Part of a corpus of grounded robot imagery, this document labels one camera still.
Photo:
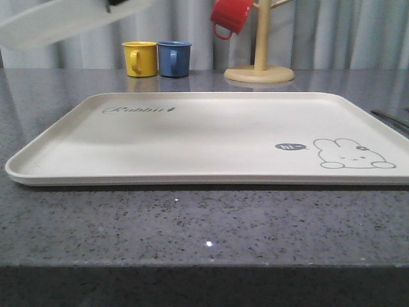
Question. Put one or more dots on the yellow enamel mug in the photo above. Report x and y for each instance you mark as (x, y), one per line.
(141, 58)

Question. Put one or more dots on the cream rabbit serving tray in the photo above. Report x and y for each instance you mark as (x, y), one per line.
(214, 138)

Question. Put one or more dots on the silver metal fork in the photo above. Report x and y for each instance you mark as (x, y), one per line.
(395, 120)

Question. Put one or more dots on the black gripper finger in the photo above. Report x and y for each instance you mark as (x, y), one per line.
(110, 3)

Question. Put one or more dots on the red enamel mug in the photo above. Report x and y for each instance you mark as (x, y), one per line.
(230, 15)

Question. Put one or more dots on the blue enamel mug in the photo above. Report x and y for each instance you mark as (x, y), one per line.
(174, 58)

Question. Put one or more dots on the white round plate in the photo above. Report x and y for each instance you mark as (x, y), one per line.
(54, 21)

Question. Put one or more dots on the grey pleated curtain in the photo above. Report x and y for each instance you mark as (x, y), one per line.
(303, 35)

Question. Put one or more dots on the wooden mug tree stand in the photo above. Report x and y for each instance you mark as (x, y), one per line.
(260, 71)

